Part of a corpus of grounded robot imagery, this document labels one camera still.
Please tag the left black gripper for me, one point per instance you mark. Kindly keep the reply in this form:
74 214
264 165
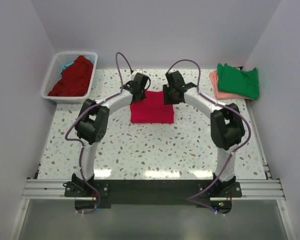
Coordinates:
143 95

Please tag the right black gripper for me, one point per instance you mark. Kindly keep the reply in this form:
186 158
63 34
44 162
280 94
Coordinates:
166 100

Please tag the pink red t-shirt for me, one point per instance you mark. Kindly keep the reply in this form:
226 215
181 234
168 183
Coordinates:
152 110

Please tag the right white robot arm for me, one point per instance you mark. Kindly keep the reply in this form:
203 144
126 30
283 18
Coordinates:
226 127

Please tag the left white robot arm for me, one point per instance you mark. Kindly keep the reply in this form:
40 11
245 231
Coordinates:
91 126

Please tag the folded peach t-shirt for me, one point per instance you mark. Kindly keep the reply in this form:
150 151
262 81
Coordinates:
221 95

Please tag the light blue t-shirt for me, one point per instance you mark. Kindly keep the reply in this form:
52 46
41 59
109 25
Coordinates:
79 65

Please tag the folded green t-shirt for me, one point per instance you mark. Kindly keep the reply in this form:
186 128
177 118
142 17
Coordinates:
239 82

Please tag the dark red t-shirt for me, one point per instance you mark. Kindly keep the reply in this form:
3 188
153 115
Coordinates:
72 84

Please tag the white plastic laundry basket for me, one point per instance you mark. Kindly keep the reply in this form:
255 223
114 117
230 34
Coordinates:
54 75

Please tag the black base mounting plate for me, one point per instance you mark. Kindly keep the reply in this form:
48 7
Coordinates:
103 194

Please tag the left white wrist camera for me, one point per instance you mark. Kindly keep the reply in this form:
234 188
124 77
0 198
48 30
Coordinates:
138 70

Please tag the aluminium rail frame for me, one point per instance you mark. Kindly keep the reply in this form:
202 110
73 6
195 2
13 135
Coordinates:
179 151

